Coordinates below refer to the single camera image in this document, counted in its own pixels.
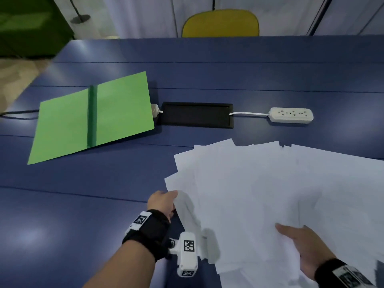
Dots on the person's right hand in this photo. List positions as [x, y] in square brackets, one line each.
[309, 248]

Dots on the green sofa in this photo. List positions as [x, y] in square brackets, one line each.
[30, 26]

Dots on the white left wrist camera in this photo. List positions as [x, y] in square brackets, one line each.
[186, 260]

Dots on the yellow chair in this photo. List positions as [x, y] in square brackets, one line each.
[220, 23]

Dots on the thick black partition post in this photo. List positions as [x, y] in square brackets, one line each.
[321, 16]

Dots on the white power strip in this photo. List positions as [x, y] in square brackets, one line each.
[291, 115]

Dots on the pile of white papers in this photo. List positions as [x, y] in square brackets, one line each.
[255, 182]

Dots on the green potted plant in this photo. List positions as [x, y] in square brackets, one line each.
[73, 7]

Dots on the green folder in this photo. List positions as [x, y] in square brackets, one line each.
[60, 131]

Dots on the person's left forearm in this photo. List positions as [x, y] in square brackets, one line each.
[120, 266]

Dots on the white curtain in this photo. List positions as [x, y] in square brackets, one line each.
[135, 14]

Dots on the person's left hand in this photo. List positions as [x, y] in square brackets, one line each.
[162, 202]

